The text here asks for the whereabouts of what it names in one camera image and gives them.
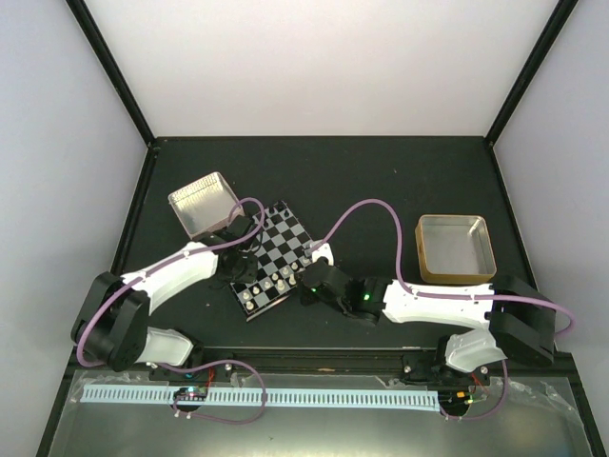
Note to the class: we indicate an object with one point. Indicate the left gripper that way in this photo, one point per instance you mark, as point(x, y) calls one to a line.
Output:
point(248, 277)

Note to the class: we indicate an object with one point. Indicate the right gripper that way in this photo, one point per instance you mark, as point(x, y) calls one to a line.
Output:
point(306, 295)

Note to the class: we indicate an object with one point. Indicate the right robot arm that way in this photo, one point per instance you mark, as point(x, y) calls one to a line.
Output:
point(505, 319)

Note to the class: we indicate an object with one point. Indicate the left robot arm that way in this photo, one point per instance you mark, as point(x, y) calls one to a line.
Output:
point(112, 327)

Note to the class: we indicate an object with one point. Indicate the black chess pieces row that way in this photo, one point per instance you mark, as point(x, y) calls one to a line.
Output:
point(276, 213)

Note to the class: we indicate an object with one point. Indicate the left circuit board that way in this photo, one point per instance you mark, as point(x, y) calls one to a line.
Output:
point(190, 394)

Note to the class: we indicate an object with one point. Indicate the circuit board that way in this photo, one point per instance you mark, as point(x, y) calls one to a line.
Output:
point(457, 398)
point(190, 394)

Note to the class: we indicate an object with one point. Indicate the right circuit board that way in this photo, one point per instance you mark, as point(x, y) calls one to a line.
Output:
point(457, 398)

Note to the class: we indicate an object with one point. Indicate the black white chessboard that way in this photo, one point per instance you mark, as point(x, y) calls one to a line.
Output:
point(282, 245)

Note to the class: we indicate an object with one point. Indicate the pink metal tin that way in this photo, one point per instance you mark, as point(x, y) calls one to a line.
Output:
point(206, 204)

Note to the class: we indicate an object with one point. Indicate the gold metal tin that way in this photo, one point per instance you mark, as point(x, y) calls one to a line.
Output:
point(454, 249)

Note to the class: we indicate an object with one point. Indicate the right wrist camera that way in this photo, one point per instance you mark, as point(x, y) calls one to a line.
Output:
point(318, 250)

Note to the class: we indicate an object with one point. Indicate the black mounting rail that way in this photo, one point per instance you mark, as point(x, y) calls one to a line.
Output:
point(401, 362)

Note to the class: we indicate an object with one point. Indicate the light blue cable duct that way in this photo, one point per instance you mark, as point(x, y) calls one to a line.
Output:
point(273, 397)

